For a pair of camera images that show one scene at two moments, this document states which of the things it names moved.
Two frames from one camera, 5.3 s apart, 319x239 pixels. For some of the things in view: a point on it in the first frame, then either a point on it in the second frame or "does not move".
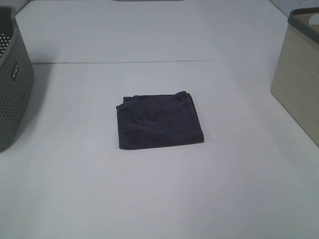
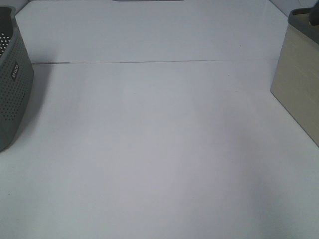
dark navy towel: (156, 120) → (314, 16)
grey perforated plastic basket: (16, 78) does not move
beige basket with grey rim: (295, 82) does not move
